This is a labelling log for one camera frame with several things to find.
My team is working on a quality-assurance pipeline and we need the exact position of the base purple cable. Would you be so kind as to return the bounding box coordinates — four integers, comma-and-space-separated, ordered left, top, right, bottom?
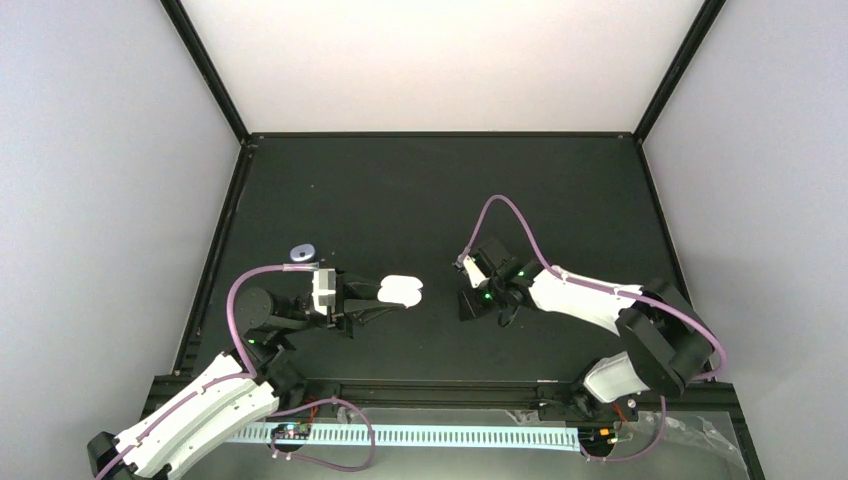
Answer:
261, 396, 377, 472
579, 396, 669, 464

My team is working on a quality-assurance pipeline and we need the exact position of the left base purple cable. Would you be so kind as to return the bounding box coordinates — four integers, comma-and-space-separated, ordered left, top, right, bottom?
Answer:
261, 396, 377, 472

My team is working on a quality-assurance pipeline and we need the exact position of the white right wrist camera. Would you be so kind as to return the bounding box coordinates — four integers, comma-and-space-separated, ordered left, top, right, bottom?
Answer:
461, 255, 487, 289

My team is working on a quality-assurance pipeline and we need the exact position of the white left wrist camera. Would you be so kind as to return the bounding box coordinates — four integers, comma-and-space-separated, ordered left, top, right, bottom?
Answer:
311, 268, 337, 316

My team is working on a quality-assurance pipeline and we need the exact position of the black frame post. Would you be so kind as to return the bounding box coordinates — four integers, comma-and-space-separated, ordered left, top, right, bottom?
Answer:
160, 0, 250, 144
633, 0, 726, 144

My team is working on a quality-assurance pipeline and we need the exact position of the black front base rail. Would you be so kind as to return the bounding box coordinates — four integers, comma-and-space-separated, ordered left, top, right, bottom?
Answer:
304, 379, 571, 408

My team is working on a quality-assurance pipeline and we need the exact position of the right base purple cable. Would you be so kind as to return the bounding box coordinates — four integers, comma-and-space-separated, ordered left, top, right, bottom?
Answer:
579, 396, 669, 464

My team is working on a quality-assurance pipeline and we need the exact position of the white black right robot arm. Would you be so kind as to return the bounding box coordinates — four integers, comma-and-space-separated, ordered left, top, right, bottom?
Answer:
455, 239, 717, 419

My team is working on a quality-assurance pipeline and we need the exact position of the black rear right frame post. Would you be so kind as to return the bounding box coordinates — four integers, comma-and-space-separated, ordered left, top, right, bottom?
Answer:
633, 0, 726, 144

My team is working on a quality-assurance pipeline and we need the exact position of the white earbud charging case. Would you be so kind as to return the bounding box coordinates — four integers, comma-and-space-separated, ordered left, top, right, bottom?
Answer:
377, 274, 423, 308

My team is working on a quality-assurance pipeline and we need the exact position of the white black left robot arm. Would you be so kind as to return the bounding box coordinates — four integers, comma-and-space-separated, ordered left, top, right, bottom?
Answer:
87, 263, 423, 479

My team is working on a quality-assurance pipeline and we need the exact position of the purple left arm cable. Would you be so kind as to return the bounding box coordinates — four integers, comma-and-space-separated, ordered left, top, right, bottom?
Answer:
92, 263, 321, 480

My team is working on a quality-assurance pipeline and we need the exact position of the white slotted cable duct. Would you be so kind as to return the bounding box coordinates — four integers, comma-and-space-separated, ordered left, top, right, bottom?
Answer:
226, 422, 581, 452

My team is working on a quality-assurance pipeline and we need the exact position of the black rear left frame post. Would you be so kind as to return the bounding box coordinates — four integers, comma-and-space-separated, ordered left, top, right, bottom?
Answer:
160, 0, 250, 144

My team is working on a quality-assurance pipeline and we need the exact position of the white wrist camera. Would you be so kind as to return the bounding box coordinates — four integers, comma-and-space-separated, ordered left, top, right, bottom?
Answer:
461, 255, 487, 289
311, 268, 337, 316

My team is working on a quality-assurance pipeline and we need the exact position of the purple charging case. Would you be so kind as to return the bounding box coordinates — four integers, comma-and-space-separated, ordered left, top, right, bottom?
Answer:
289, 243, 316, 263

